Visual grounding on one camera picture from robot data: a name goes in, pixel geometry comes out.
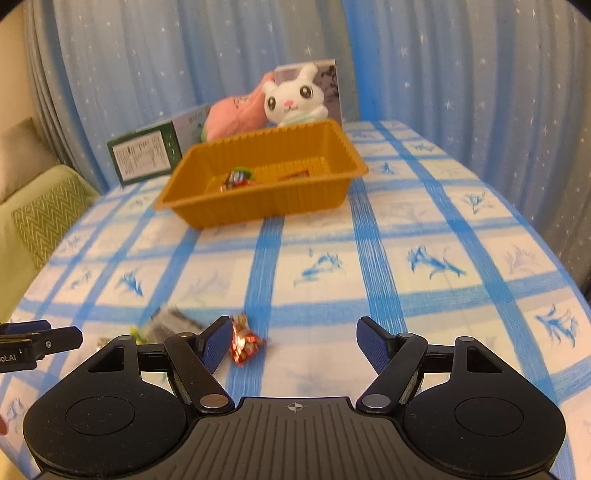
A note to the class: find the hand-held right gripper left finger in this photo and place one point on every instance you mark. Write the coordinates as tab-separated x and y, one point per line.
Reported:
217	341

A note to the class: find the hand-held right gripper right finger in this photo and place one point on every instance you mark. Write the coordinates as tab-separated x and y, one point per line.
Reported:
374	341

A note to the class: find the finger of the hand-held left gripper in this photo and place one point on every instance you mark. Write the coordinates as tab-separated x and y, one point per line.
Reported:
25	326
60	340

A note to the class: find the red brown candy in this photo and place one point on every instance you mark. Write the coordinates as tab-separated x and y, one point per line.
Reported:
244	344

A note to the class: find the orange plastic tray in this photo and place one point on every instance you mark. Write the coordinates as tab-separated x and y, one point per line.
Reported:
277	203

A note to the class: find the green-edged snack packet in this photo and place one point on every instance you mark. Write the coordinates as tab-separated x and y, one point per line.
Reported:
239	177
140	333

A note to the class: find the red snack packet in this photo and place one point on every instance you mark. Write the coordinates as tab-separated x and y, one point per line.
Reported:
294	175

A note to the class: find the person's left hand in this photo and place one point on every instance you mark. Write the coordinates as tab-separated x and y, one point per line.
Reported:
2	425

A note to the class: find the clear black snack packet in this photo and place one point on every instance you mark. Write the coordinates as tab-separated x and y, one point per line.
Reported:
173	321

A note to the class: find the blue checked tablecloth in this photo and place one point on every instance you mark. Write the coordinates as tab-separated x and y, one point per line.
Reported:
415	295

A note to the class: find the green zigzag cushion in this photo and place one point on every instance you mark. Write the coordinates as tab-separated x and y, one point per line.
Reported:
51	221

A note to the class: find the cream sofa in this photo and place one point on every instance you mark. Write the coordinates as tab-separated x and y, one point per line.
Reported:
18	217

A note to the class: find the beige cushion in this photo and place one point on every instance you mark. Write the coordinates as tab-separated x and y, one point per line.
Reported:
23	152

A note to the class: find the green cardboard box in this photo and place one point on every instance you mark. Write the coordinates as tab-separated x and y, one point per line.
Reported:
138	154

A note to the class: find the pink plush toy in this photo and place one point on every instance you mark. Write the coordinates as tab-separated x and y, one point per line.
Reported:
231	115

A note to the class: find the white rabbit plush toy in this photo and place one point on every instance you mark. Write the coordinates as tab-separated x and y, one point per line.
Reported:
291	99

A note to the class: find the grey printed box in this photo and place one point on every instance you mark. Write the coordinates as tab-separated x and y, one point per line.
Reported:
332	87

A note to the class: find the blue starry curtain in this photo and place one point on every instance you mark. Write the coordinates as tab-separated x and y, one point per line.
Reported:
485	92
161	60

